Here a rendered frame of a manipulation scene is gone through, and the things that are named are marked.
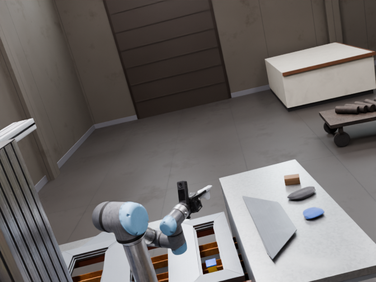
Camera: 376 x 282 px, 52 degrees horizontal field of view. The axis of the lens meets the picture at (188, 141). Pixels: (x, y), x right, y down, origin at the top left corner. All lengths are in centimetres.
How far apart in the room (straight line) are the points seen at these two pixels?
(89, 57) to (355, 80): 627
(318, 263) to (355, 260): 16
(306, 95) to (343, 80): 73
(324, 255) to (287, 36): 834
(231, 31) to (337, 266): 830
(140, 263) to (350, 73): 693
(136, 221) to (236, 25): 864
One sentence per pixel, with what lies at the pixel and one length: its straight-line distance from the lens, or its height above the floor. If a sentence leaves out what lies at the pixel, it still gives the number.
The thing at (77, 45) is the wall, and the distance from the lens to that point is 1030.
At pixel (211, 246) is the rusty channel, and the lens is 284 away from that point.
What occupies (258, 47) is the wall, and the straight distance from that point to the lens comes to 990.
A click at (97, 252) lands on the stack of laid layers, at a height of 84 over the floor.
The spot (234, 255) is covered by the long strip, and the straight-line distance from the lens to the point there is 242.
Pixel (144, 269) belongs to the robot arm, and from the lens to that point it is 154.
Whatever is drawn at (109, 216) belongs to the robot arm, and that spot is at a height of 166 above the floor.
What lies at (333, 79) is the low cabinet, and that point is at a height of 46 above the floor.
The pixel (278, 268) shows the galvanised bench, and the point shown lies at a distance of 197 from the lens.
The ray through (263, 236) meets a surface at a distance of 215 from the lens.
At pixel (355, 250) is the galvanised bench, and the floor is 105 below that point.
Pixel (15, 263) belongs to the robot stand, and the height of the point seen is 172.
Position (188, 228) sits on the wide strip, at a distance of 279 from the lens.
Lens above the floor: 227
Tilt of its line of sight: 18 degrees down
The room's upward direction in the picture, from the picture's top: 14 degrees counter-clockwise
